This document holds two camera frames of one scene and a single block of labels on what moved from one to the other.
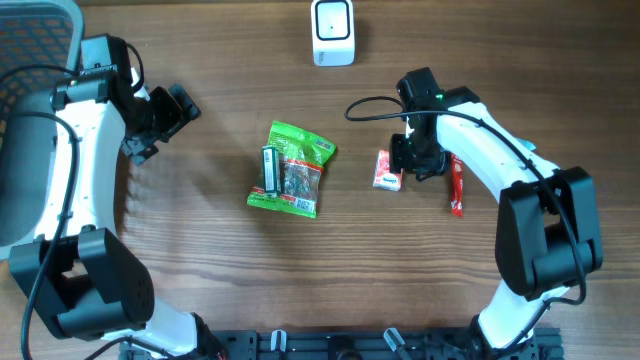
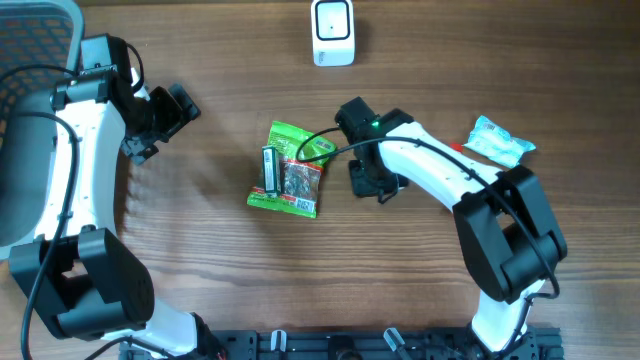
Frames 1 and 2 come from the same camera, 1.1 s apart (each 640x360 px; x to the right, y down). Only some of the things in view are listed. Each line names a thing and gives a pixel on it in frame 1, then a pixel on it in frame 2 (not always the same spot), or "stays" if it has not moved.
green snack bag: x=303 y=158 stays
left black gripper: x=134 y=145 stays
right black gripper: x=401 y=160 to x=362 y=187
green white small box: x=271 y=165 stays
